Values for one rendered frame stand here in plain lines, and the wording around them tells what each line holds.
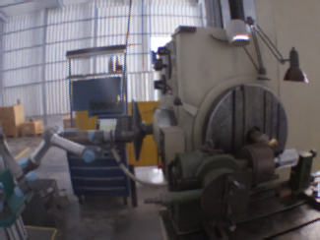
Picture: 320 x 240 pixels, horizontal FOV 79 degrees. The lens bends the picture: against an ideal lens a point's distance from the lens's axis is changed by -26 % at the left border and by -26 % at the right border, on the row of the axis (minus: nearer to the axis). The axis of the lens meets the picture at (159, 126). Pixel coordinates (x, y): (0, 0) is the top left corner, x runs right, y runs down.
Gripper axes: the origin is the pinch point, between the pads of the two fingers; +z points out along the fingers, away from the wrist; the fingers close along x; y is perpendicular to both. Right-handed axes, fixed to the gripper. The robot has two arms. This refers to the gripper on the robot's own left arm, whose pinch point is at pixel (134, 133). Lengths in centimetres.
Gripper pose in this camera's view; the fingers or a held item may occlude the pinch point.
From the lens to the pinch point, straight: 169.6
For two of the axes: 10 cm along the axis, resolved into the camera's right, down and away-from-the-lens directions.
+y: -0.8, -9.9, 1.4
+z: 9.9, -0.6, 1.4
